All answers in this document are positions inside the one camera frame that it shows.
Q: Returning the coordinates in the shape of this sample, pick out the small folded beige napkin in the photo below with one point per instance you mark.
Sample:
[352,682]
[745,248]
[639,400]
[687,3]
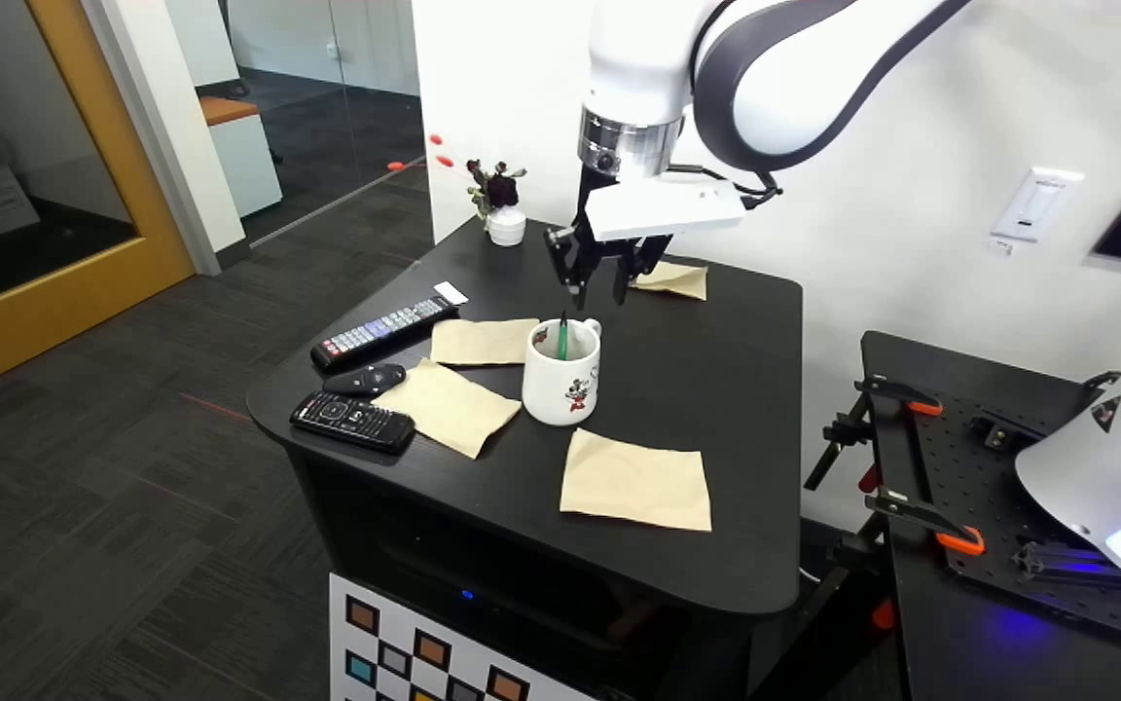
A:
[679,279]

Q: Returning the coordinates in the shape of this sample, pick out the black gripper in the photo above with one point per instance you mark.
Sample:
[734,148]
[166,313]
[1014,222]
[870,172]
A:
[631,255]

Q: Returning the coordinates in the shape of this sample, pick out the black remote control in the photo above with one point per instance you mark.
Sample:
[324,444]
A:
[352,421]

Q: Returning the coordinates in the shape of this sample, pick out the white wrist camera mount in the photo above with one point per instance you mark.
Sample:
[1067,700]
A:
[664,207]

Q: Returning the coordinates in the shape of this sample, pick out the white pen cup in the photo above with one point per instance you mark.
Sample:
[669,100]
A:
[499,207]

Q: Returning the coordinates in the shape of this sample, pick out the beige napkin beside mug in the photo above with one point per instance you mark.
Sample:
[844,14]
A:
[481,339]

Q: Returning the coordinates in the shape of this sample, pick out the colour checker board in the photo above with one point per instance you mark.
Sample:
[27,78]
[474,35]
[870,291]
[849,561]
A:
[393,647]

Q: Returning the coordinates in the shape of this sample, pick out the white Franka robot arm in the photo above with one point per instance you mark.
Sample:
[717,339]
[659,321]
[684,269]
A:
[768,63]

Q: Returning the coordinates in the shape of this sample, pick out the large creased beige napkin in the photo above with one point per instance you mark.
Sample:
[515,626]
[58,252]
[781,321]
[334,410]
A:
[451,408]

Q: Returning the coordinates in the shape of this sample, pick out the small black bracket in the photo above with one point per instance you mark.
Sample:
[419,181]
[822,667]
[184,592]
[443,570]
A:
[1006,430]

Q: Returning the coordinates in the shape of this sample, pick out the black table cabinet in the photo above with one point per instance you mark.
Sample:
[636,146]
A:
[717,390]

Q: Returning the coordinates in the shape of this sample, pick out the flat square beige napkin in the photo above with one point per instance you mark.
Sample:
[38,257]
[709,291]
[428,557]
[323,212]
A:
[636,479]

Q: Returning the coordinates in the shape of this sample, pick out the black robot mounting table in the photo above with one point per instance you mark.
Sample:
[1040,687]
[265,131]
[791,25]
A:
[974,626]

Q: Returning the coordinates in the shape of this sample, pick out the small oval black remote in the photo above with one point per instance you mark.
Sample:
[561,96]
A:
[365,378]

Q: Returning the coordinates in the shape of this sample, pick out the white cabinet with wooden top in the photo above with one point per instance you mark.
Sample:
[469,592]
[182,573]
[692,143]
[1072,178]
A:
[243,148]

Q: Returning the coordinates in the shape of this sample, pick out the small white card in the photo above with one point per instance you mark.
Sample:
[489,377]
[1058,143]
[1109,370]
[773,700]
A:
[451,295]

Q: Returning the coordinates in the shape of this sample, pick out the white wall plate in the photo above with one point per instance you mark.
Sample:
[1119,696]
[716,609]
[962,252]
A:
[1036,207]

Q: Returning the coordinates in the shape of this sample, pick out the long remote with coloured buttons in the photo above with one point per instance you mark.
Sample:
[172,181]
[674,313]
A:
[381,331]

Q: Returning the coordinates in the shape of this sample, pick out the yellow door frame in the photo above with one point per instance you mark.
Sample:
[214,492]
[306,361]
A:
[68,284]

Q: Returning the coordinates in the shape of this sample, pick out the white mug with red print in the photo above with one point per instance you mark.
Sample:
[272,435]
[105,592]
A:
[561,378]

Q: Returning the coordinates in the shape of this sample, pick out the green pen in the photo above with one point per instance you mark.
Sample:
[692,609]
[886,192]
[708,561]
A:
[561,338]

